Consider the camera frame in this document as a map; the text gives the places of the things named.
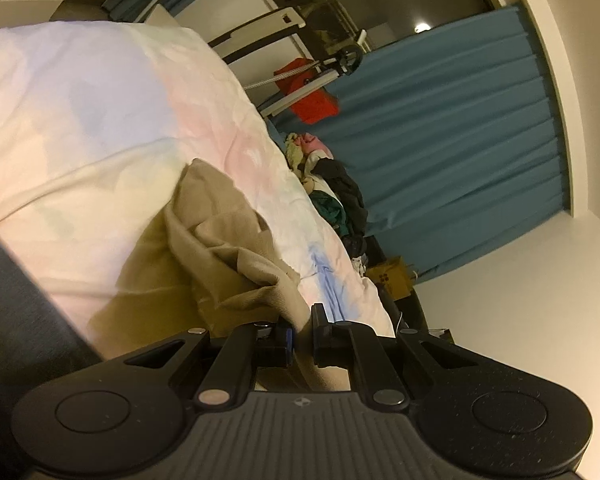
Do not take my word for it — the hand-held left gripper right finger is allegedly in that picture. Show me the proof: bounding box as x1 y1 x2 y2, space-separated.
310 304 477 407

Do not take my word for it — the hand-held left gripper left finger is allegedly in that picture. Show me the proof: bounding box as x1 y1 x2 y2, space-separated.
124 322 296 407

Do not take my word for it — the tan printed t-shirt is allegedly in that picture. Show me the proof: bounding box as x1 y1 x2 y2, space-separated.
87 158 354 394

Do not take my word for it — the cardboard box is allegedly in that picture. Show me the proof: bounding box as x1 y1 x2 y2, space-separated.
366 256 417 302

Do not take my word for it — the dark crumpled cloth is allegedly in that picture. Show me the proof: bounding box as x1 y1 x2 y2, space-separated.
342 235 369 262

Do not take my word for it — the green garment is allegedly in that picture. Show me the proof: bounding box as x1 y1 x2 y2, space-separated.
313 192 349 237

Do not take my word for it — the black jacket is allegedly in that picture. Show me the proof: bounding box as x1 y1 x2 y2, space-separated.
311 158 369 237

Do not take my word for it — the pale yellow cloth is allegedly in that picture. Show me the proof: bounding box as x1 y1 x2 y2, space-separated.
283 132 307 172

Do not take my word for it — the pink cloth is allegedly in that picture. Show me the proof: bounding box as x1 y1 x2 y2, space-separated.
300 132 329 157

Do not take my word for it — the red cloth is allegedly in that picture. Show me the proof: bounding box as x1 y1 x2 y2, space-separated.
273 58 341 124

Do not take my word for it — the wide blue curtain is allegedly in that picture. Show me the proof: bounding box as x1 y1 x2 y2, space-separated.
266 5 574 282

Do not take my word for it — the pastel tie-dye blanket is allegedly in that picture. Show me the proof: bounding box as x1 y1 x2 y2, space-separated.
0 20 397 353

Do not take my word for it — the white folded treadmill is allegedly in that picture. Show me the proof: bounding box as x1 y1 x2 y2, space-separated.
214 0 307 63

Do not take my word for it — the dark window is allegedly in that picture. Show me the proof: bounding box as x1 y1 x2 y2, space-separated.
271 0 497 57

